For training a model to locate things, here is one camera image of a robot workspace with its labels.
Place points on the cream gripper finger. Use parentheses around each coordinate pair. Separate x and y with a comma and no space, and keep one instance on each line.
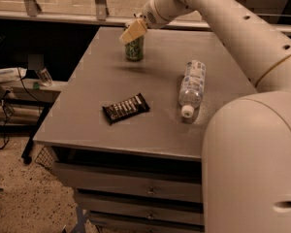
(134,29)

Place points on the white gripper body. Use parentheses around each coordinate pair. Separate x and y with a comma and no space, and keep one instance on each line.
(150,16)

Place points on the green soda can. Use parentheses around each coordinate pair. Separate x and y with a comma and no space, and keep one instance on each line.
(134,51)

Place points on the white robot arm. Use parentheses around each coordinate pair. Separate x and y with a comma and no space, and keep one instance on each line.
(246,155)

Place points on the black chocolate bar wrapper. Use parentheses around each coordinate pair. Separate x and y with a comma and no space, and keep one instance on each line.
(127,108)

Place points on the clear plastic water bottle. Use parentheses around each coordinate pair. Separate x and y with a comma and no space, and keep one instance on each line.
(192,88)

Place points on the small clear bottle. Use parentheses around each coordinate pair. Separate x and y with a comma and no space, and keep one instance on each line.
(44,77)

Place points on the grey drawer cabinet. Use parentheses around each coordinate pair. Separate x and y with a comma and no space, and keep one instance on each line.
(142,173)

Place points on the grey side bench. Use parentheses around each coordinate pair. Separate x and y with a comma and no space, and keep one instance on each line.
(28,92)

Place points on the white tissue pack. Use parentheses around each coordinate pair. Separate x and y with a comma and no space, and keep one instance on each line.
(12,74)

